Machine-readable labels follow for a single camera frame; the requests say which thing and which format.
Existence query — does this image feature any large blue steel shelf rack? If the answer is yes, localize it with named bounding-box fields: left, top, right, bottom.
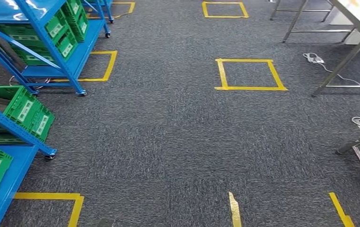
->
left=0, top=98, right=57, bottom=227

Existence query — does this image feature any blue rack holding four crates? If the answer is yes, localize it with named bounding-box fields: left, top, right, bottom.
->
left=0, top=0, right=112, bottom=97

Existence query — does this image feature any torn yellow floor tape square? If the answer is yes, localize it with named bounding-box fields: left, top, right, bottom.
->
left=228, top=192, right=354, bottom=227

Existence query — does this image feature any white adapter with cable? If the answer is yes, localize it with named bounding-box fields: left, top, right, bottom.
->
left=303, top=52, right=360, bottom=87

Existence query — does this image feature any steel table frame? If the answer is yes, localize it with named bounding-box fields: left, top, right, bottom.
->
left=269, top=0, right=356, bottom=44

